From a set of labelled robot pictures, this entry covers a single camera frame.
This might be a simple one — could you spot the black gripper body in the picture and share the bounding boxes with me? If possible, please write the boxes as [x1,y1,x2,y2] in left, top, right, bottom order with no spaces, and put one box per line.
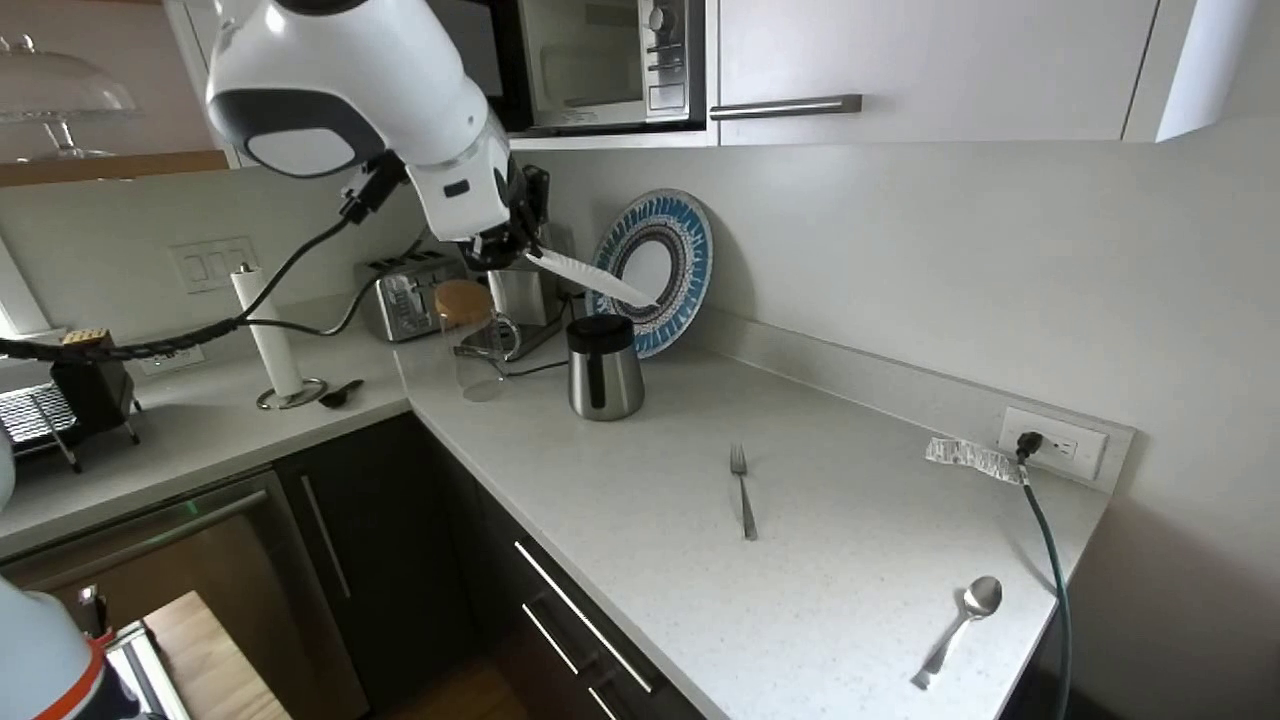
[465,165,551,274]

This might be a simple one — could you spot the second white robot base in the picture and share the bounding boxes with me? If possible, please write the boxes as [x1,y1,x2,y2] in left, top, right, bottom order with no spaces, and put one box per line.
[0,579,140,720]

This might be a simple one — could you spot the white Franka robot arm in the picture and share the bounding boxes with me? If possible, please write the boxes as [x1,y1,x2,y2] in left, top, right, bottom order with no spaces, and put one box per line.
[205,0,533,260]

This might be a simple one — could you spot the stainless steel microwave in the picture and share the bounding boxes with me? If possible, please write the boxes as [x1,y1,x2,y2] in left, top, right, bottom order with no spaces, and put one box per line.
[429,0,704,137]

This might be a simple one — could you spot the blue patterned decorative plate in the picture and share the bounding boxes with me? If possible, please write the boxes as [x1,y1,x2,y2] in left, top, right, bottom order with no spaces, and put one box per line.
[586,190,715,361]

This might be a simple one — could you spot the silver drip coffee maker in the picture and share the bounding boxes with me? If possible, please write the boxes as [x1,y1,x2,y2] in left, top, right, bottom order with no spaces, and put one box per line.
[459,269,560,366]

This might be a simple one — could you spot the stainless steel toaster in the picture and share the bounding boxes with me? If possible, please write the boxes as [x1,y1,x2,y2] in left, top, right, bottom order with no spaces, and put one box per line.
[358,254,465,343]

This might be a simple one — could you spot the clear drinking glass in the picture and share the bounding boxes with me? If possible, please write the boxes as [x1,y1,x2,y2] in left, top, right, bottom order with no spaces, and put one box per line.
[451,321,522,402]

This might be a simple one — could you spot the stainless steel thermal carafe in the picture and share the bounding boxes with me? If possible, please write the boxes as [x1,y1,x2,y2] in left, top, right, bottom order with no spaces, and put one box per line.
[569,317,644,422]

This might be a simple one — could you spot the white right upper cabinet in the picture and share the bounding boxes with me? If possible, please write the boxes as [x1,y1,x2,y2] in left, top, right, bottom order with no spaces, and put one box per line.
[704,0,1264,150]

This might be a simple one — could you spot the black bottle opener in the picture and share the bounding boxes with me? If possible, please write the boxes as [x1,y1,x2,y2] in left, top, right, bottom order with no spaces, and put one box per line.
[321,380,363,408]

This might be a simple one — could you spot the white paper towel roll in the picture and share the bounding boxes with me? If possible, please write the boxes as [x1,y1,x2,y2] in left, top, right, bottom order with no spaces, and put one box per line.
[231,263,324,413]

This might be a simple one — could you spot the silver fork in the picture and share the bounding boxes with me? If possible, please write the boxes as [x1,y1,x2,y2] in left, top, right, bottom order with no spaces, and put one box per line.
[729,447,761,540]

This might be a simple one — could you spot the dark lower cabinet drawers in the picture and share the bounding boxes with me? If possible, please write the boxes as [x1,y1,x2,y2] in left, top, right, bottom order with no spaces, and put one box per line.
[277,416,704,720]

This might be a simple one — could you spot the stainless steel dishwasher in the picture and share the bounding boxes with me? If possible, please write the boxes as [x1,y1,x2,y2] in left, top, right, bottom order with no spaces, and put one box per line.
[0,472,368,720]

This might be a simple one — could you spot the black small appliance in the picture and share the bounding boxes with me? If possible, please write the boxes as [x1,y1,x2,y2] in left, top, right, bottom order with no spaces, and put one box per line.
[0,328,140,470]

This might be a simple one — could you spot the glass cake dome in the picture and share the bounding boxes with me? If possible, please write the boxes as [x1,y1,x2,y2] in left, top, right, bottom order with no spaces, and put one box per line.
[0,33,136,165]

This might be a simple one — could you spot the wooden table corner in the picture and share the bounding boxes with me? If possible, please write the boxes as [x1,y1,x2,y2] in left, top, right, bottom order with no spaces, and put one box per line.
[144,591,291,720]

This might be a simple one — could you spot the silver spoon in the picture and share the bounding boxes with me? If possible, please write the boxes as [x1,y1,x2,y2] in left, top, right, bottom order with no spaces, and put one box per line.
[912,577,1004,692]

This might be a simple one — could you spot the white wall switch plate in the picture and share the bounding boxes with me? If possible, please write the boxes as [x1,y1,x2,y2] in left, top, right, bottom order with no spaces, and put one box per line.
[167,235,255,297]

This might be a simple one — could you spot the green power cord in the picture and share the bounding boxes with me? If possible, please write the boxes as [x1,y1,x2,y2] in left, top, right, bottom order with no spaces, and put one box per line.
[1012,430,1081,720]

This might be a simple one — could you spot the white wall power outlet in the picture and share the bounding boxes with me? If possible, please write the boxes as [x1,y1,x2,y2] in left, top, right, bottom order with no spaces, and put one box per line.
[1001,408,1108,480]

